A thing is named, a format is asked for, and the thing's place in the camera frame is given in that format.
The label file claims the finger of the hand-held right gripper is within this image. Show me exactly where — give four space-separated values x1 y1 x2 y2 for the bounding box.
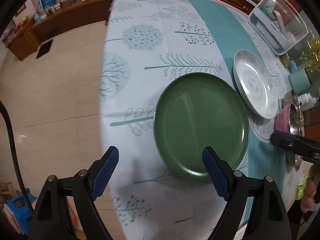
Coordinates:
271 131 320 166

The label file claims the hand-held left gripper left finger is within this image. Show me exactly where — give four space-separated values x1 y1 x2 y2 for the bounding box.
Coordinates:
27 146 119 240

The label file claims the green packet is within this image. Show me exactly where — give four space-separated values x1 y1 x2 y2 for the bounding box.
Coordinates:
295 175 308 200

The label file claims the white plastic bottle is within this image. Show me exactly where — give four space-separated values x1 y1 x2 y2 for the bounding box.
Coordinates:
297 92 315 106

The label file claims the pink bowl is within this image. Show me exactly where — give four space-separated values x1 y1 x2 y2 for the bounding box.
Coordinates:
274 105 292 133

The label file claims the green plate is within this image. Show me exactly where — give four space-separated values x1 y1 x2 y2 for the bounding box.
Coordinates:
153 72 250 183

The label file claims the white-rimmed plastic storage box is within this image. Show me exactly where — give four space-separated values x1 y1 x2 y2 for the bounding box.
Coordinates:
248 0 308 56

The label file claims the teal mug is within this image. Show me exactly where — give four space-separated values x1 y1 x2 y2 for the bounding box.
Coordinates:
288 57 312 94

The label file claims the wooden cabinet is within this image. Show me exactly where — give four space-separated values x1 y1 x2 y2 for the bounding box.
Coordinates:
2 0 118 60

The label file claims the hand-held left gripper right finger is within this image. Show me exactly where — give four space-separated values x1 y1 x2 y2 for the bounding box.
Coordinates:
202 146 292 240

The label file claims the tree-print tablecloth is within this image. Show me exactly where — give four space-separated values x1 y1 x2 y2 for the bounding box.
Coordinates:
99 0 313 240

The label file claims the blue plastic stool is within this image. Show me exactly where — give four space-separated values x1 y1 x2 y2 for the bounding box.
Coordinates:
6 190 38 215

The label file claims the white speckled plate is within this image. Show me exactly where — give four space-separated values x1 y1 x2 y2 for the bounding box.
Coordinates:
233 50 278 119

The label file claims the person's right hand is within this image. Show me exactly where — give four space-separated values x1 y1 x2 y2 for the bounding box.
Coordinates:
301 166 320 213

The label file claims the black cable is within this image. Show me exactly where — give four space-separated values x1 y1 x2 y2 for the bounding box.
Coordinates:
0 100 34 215

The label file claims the steel bowl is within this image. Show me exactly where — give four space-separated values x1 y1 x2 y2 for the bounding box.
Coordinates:
282 90 304 172

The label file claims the gold tinsel garland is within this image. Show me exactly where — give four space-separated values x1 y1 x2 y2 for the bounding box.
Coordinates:
300 30 320 73

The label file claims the black floor mat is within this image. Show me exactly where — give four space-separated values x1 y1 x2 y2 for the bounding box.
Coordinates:
36 39 54 59

